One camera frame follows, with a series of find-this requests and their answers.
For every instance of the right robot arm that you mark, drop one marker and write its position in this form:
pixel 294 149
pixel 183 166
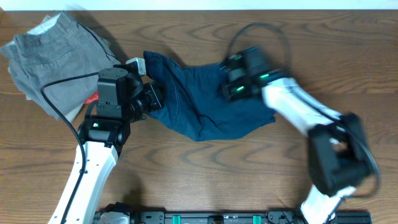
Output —
pixel 339 158

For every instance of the grey folded trousers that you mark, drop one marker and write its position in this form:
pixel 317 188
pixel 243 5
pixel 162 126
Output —
pixel 62 55

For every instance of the navy blue shorts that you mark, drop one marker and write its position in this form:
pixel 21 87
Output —
pixel 194 105

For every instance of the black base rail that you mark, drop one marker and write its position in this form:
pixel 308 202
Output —
pixel 120 213

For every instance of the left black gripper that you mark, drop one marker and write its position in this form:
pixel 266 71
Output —
pixel 157 96

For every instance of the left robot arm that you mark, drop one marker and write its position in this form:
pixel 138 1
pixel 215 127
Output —
pixel 122 99

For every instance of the red folded garment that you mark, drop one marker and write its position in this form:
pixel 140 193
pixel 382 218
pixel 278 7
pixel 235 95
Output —
pixel 92 98

